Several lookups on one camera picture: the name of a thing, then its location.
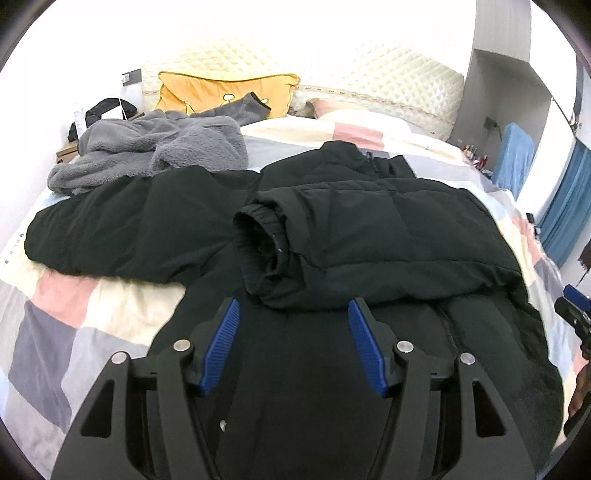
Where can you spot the black puffer jacket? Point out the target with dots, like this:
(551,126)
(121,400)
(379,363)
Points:
(378,230)

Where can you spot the row of small bottles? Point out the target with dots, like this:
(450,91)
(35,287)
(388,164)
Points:
(475,157)

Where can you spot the grey fleece garment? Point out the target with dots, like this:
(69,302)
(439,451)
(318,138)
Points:
(175,143)

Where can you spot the dark wall socket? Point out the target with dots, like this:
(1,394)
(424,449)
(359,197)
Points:
(130,77)

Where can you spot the wooden nightstand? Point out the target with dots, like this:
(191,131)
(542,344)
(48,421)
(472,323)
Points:
(67,152)

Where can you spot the black bag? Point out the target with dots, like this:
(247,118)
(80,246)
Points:
(104,110)

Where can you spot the blue curtain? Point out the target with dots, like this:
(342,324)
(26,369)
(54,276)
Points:
(569,203)

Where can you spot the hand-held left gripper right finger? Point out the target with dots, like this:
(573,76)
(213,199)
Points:
(367,346)

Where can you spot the person's right hand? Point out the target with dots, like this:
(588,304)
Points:
(579,390)

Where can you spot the checkered pastel blanket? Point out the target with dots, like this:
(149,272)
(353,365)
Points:
(74,323)

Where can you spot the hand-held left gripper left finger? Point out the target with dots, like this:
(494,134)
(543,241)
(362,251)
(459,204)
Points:
(225,344)

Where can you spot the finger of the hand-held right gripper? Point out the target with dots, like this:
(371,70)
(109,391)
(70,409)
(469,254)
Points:
(577,295)

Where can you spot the pink pillow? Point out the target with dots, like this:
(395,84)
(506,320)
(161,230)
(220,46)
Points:
(323,107)

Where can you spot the cream quilted headboard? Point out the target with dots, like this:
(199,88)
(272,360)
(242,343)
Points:
(369,74)

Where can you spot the yellow pillow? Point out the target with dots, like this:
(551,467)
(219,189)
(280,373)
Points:
(203,92)

